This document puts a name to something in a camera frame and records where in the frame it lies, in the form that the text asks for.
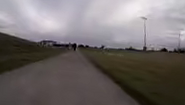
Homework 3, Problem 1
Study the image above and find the person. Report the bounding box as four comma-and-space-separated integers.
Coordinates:
71, 42, 78, 52

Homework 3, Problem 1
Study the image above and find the grey paved path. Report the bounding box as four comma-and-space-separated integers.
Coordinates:
0, 41, 172, 105

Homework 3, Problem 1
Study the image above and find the white low building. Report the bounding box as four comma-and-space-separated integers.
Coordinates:
38, 38, 58, 48

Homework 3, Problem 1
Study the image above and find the tall light pole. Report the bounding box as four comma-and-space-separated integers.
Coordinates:
136, 16, 152, 52

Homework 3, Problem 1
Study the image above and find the thin light pole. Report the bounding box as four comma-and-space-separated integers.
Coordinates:
175, 30, 183, 52

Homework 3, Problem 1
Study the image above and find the grass field with slope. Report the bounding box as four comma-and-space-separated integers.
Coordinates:
0, 29, 70, 92

